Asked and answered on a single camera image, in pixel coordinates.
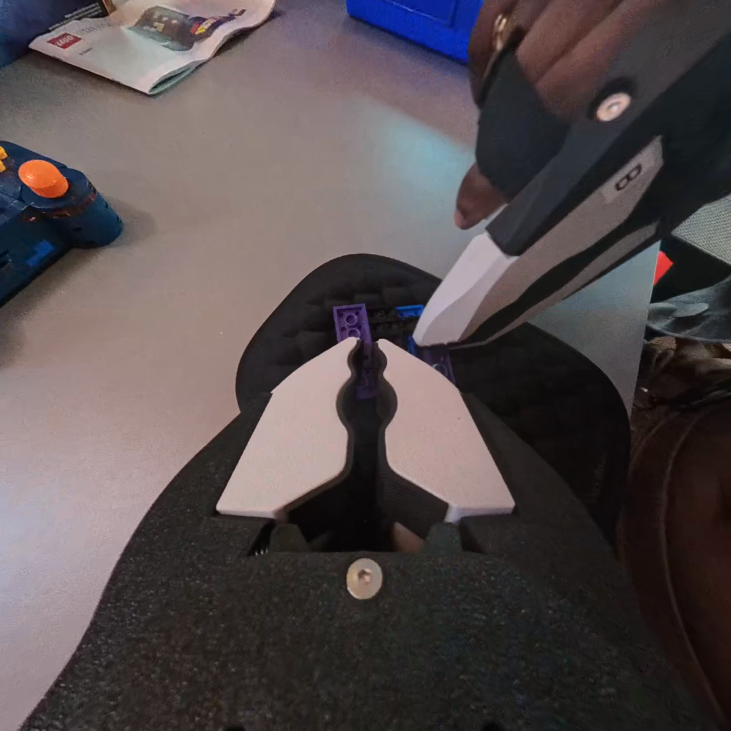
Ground person's right hand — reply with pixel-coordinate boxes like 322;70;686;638
454;0;627;230

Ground person's left hand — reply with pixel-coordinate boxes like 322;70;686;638
391;522;426;554

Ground dark blue brick game console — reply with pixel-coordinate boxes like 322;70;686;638
0;140;124;309

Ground black quilted wrist rest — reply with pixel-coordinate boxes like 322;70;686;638
236;253;632;540

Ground person's brown trousers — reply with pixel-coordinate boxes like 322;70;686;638
617;342;731;731

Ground brick instruction booklet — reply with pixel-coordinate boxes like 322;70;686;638
29;0;277;96

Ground grey mesh office chair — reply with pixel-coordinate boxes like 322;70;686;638
669;194;731;265

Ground blue and purple brick assembly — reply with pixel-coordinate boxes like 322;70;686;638
333;303;458;402

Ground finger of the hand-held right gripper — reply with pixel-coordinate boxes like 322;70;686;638
456;227;663;347
412;136;667;348

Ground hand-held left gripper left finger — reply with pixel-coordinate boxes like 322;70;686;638
216;337;359;522

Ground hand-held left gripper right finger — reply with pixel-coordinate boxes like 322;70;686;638
374;338;516;524

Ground blue storage bin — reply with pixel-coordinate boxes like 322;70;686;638
345;0;486;65

